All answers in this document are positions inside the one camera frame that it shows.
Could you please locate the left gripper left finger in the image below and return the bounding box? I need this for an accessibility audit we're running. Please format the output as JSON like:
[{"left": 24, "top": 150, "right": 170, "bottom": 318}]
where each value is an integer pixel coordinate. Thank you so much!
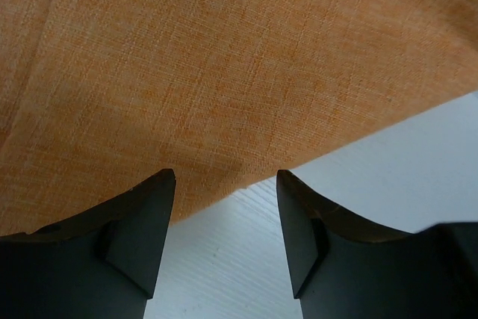
[{"left": 1, "top": 169, "right": 176, "bottom": 318}]

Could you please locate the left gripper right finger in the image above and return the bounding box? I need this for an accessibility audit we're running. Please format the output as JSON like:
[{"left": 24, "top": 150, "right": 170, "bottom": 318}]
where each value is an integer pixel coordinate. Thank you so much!
[{"left": 276, "top": 170, "right": 477, "bottom": 318}]

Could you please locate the orange cloth napkin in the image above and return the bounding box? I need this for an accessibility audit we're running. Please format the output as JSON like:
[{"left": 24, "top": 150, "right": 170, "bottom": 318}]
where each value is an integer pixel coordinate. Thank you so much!
[{"left": 1, "top": 0, "right": 477, "bottom": 235}]

